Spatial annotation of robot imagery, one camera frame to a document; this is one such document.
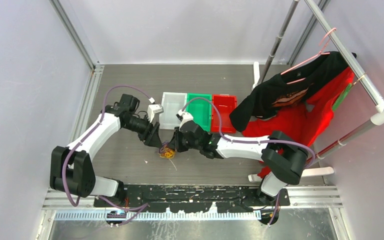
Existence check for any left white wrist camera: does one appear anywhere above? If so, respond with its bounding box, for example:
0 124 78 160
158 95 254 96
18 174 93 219
146 97 164 123

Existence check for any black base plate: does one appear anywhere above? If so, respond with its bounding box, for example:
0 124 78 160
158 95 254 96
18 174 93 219
93 184 291 214

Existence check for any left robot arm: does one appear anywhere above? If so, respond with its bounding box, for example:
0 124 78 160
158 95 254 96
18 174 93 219
49 94 163 207

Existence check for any white plastic bin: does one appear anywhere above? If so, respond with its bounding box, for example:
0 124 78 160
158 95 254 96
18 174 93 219
159 92 187 130

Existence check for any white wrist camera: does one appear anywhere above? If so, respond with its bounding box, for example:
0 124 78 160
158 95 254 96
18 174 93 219
176 109 194 128
146 97 164 123

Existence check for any green plastic bin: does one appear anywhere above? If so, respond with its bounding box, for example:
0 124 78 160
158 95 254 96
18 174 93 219
186 93 212 132

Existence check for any metal clothes rack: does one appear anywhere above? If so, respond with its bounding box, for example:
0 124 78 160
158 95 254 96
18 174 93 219
247 0 384 184

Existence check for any pink clothes hanger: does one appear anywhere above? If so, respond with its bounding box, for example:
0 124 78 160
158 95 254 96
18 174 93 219
280 27 337 76

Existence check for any black t-shirt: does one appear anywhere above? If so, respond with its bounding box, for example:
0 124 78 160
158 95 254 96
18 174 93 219
229 51 349 132

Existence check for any green clothes hanger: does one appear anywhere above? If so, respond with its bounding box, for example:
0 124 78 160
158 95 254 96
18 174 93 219
331 83 354 112

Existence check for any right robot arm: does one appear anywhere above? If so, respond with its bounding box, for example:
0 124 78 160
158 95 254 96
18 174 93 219
168 121 309 206

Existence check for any coloured cable bundle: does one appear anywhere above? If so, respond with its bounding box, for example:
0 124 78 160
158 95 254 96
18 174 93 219
158 141 178 160

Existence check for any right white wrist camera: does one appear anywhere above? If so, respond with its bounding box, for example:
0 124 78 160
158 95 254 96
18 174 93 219
176 109 194 128

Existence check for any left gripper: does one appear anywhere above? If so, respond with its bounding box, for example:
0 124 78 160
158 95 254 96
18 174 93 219
123 113 163 148

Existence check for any red t-shirt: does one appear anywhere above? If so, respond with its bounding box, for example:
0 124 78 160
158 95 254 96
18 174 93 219
241 67 356 179

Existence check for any red plastic bin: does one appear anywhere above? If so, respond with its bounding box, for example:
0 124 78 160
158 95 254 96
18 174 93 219
210 94 237 134

